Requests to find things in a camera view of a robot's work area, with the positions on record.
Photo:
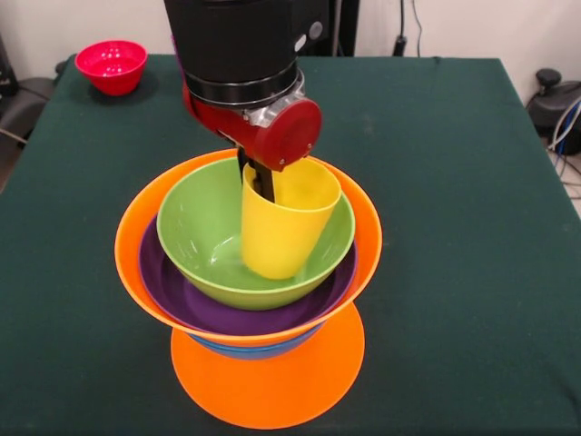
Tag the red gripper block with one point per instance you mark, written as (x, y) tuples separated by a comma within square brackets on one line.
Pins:
[(281, 136)]

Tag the yellow cup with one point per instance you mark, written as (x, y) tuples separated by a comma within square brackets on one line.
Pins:
[(281, 236)]

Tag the green bowl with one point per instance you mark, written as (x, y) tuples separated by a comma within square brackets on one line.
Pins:
[(199, 218)]

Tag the large orange bowl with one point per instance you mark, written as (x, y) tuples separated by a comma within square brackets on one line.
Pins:
[(367, 236), (268, 390)]

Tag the wide purple bowl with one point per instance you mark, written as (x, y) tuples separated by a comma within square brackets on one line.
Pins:
[(227, 313)]

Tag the opaque blue bowl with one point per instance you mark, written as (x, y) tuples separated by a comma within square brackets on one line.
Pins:
[(254, 353)]

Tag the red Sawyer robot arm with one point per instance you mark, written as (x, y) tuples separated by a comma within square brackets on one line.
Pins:
[(236, 41)]

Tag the pink bowl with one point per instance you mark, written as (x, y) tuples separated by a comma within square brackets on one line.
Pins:
[(111, 68)]

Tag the dark green tablecloth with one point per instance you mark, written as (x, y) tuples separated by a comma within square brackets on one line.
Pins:
[(454, 272)]

